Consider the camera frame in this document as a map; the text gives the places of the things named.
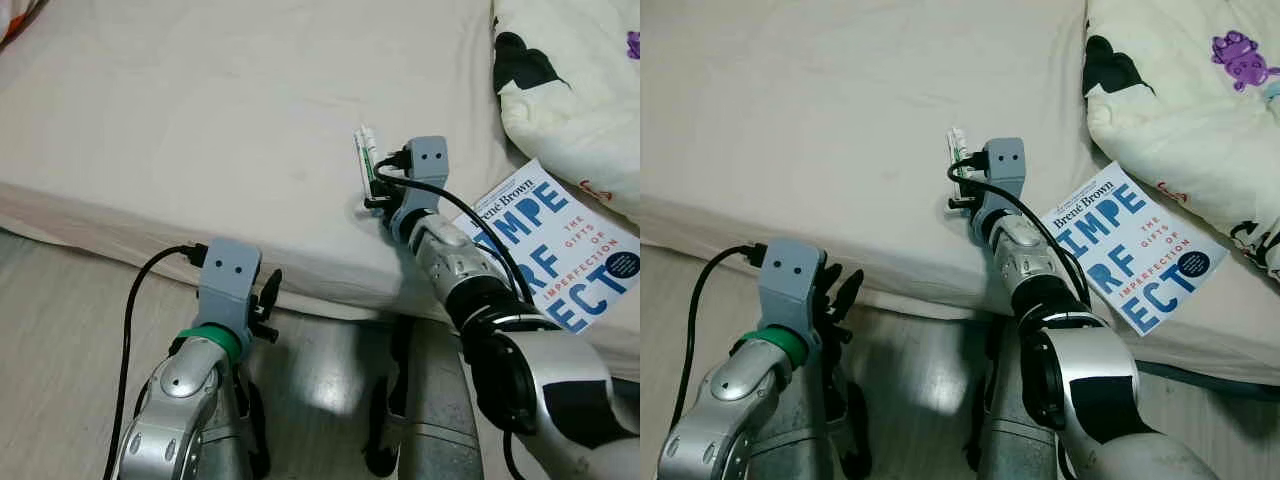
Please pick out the small white green tube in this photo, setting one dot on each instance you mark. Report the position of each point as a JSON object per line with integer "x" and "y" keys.
{"x": 366, "y": 148}
{"x": 956, "y": 145}

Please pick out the white book with blue letters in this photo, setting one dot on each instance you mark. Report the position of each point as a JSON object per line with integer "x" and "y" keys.
{"x": 1140, "y": 250}
{"x": 560, "y": 250}

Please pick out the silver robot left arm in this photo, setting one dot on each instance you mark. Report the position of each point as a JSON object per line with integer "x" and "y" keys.
{"x": 730, "y": 400}
{"x": 180, "y": 400}

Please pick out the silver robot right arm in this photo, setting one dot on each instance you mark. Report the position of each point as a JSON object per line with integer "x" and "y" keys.
{"x": 1100, "y": 380}
{"x": 560, "y": 380}

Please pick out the robot left leg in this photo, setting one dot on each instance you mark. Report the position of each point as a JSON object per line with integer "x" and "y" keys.
{"x": 255, "y": 420}
{"x": 820, "y": 420}

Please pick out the robot leg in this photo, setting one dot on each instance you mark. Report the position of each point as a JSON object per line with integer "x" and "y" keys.
{"x": 255, "y": 420}
{"x": 820, "y": 420}
{"x": 1015, "y": 430}
{"x": 430, "y": 420}

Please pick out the cream bed mattress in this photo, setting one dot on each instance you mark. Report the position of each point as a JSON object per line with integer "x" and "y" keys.
{"x": 200, "y": 120}
{"x": 800, "y": 120}

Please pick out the robot right leg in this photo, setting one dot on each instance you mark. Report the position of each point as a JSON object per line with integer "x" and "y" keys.
{"x": 1015, "y": 430}
{"x": 430, "y": 420}

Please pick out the cream cartoon print quilt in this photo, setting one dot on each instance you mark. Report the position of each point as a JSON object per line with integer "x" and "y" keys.
{"x": 1180, "y": 110}
{"x": 580, "y": 110}

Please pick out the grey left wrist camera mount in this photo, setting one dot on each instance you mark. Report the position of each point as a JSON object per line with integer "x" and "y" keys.
{"x": 230, "y": 270}
{"x": 790, "y": 270}

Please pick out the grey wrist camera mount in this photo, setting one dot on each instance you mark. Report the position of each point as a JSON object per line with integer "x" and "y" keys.
{"x": 790, "y": 270}
{"x": 230, "y": 270}
{"x": 428, "y": 160}
{"x": 1006, "y": 160}

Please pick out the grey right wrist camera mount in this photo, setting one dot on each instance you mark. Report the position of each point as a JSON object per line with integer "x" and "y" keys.
{"x": 1006, "y": 160}
{"x": 428, "y": 160}

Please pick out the dark bed frame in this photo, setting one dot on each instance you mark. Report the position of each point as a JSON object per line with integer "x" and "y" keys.
{"x": 628, "y": 388}
{"x": 1210, "y": 378}

